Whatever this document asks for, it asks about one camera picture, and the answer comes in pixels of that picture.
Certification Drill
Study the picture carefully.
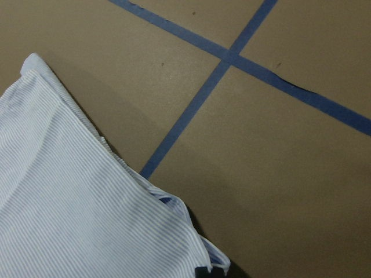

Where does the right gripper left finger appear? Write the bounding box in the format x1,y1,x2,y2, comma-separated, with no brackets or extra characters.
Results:
195,266,210,278

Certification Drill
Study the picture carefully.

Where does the light blue striped shirt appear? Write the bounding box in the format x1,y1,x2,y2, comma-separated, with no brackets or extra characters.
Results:
1,53,226,277

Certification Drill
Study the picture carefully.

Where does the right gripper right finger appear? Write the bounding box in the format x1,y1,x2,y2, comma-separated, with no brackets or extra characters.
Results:
210,256,249,278

